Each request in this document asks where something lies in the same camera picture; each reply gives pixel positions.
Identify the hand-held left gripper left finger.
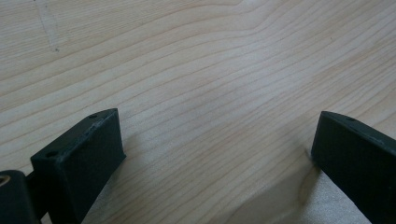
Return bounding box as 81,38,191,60
30,107,127,224

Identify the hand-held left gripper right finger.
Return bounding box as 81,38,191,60
310,110,396,224

